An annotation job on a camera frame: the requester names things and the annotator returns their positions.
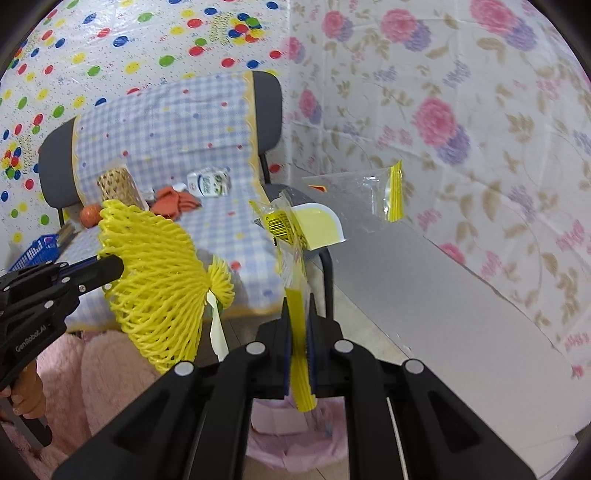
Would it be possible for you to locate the clear bag with yellow strip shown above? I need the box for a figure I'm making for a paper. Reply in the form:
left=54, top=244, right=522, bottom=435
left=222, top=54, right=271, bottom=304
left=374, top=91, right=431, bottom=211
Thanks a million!
left=362, top=161, right=406, bottom=223

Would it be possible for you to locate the blue plastic basket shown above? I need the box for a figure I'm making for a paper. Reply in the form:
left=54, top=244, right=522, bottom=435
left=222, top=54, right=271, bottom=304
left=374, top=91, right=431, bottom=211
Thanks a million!
left=8, top=234, right=61, bottom=273

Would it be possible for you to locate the polka dot wall cloth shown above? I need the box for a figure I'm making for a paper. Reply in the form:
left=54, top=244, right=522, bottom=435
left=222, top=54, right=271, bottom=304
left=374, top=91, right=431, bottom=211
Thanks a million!
left=0, top=0, right=296, bottom=259

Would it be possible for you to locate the white yellow plastic tray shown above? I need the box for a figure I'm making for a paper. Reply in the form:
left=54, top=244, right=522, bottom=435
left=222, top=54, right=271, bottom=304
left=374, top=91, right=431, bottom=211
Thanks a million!
left=288, top=202, right=348, bottom=251

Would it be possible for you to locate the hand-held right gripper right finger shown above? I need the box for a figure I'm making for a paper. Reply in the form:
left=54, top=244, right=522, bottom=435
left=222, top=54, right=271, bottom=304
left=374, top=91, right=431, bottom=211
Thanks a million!
left=307, top=295, right=539, bottom=480

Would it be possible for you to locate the woven bamboo cup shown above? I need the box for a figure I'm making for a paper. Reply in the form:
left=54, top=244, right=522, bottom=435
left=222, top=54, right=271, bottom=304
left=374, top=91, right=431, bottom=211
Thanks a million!
left=97, top=168, right=145, bottom=210

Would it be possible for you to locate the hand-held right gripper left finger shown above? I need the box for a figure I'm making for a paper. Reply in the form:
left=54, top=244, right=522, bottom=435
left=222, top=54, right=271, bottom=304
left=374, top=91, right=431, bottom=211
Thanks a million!
left=51, top=298, right=293, bottom=480

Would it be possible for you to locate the white milk carton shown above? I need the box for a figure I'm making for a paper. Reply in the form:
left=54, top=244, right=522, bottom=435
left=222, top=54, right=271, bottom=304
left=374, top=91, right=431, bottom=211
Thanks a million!
left=186, top=167, right=232, bottom=199

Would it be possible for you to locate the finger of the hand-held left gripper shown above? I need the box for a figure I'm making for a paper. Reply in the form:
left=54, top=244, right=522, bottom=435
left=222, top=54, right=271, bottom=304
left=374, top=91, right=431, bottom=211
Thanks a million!
left=69, top=255, right=125, bottom=296
left=55, top=257, right=101, bottom=278

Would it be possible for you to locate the floral wall cloth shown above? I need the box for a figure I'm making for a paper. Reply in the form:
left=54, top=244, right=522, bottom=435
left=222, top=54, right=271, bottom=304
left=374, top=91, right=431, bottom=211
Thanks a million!
left=279, top=0, right=591, bottom=384

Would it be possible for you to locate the pink trash bag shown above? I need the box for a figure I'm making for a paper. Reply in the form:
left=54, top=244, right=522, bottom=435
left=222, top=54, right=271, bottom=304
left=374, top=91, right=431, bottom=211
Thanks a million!
left=245, top=396, right=352, bottom=474

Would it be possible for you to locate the yellow foam fruit net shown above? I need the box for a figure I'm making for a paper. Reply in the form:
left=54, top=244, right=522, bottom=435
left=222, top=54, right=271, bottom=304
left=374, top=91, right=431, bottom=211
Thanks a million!
left=97, top=199, right=236, bottom=376

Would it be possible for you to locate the person's left hand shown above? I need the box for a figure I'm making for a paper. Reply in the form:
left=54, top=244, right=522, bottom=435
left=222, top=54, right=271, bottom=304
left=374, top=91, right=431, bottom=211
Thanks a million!
left=0, top=357, right=48, bottom=418

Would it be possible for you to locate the white paper strip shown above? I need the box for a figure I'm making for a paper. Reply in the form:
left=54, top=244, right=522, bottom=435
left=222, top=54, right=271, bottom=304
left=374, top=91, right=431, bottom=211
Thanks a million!
left=205, top=291, right=230, bottom=361

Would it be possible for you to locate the clear yellow plastic wrapper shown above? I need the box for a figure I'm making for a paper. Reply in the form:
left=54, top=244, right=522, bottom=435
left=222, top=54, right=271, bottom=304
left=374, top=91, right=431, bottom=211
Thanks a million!
left=249, top=194, right=319, bottom=413

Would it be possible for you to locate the pink fluffy clothing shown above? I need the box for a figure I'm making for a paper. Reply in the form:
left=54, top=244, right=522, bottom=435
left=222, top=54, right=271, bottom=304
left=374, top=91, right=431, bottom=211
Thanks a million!
left=0, top=330, right=162, bottom=480

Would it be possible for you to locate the grey office chair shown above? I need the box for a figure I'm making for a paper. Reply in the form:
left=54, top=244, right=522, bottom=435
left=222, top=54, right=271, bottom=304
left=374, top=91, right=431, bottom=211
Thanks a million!
left=38, top=71, right=334, bottom=324

